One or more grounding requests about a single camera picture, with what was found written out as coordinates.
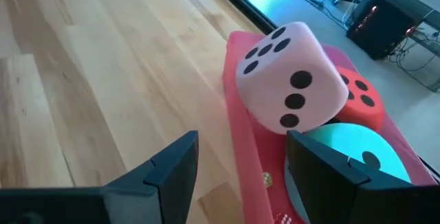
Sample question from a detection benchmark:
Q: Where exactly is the black computer tower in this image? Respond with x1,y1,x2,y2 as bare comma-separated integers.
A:
345,0,419,61

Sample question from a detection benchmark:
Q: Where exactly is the large pink foam die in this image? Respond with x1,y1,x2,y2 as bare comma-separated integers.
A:
235,21,350,135

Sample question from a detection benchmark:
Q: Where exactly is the large teal foam die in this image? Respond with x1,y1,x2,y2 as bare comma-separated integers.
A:
284,122,413,223

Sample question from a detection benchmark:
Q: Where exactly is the pink translucent plastic bin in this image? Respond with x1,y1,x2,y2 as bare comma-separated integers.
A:
221,30,439,224

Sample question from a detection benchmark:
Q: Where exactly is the large red foam die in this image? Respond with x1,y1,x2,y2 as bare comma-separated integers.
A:
335,65,386,133

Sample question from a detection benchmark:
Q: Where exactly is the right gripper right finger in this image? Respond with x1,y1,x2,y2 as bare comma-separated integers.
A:
286,130,372,224

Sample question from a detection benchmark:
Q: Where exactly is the small red die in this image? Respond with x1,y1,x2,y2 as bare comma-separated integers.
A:
274,212,293,224

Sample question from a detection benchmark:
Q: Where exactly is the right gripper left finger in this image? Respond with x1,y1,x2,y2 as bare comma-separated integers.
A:
102,130,199,224

